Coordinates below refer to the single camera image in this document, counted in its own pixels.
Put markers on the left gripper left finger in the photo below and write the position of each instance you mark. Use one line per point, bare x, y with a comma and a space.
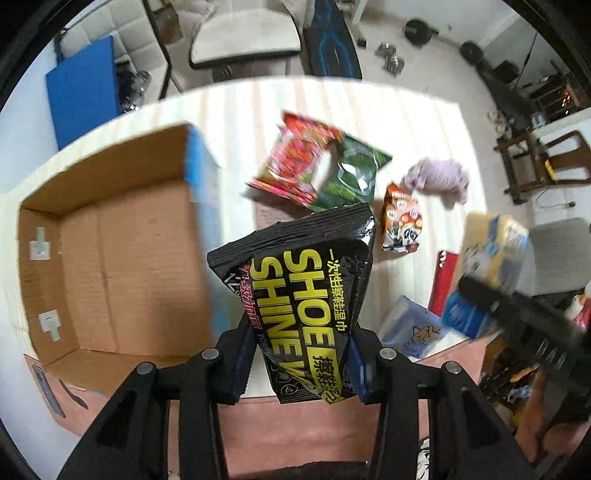
129, 437

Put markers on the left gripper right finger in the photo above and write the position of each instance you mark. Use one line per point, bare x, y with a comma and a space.
468, 439

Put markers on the yellow blue tissue pack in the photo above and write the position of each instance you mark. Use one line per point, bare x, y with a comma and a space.
493, 251

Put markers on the light blue tissue pack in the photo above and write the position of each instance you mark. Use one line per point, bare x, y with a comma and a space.
411, 329

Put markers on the dark red pouch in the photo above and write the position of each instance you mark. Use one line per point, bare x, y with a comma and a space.
444, 274

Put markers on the purple cloth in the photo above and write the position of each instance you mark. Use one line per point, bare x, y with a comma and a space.
443, 177

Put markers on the orange panda snack bag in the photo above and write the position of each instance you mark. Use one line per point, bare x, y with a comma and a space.
401, 221

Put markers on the black shoe shine wipes pack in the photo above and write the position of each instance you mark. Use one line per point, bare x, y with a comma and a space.
302, 285

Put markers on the green snack bag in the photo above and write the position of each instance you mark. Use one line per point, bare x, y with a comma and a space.
352, 177

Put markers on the red snack bag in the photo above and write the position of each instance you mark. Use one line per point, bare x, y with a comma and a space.
293, 162

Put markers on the open cardboard box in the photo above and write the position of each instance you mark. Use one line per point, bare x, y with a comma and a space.
112, 259

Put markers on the chrome dumbbell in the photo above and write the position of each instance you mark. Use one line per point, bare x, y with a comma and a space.
393, 63

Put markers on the striped tablecloth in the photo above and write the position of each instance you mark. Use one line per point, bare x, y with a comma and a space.
239, 121

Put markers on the black barbell on floor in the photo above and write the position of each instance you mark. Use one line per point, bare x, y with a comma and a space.
419, 33

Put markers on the blue folded mat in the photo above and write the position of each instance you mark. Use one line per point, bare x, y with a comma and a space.
83, 92

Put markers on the blue black weight bench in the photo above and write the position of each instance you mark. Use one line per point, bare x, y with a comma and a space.
331, 51

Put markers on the white tufted sofa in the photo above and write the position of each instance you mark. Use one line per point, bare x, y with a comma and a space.
131, 26

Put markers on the white padded chair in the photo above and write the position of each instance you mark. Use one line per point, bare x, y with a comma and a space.
243, 36

